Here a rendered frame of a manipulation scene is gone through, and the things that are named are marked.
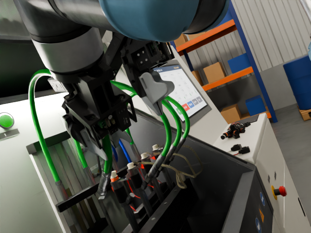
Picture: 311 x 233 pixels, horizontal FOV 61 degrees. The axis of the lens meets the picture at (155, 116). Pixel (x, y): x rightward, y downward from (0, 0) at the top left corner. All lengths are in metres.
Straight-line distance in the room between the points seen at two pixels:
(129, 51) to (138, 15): 0.34
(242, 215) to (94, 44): 0.51
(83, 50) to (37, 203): 0.64
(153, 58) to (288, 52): 6.59
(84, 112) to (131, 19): 0.19
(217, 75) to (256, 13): 1.95
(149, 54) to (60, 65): 0.23
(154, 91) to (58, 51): 0.26
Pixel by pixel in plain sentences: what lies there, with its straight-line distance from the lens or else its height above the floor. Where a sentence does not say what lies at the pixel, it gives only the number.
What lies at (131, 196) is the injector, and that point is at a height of 1.07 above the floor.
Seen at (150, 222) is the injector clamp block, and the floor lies 0.98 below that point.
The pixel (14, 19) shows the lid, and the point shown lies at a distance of 0.81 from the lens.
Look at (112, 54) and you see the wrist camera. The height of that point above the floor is 1.38.
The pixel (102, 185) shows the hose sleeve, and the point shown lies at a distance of 0.55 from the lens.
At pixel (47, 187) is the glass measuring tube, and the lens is 0.89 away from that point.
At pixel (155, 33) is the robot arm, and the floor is 1.31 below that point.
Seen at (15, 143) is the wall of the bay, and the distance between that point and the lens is 0.88.
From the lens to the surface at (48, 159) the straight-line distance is 0.82.
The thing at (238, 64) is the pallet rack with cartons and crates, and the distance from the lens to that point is 5.81.
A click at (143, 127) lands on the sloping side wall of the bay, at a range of 0.97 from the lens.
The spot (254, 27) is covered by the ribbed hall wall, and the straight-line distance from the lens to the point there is 7.05.
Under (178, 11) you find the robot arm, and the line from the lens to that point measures 0.21.
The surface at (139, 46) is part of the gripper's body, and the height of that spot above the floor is 1.37.
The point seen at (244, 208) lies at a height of 0.95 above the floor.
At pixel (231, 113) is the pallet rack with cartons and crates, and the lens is 5.94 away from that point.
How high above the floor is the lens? 1.26
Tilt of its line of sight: 3 degrees down
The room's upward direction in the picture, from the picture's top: 22 degrees counter-clockwise
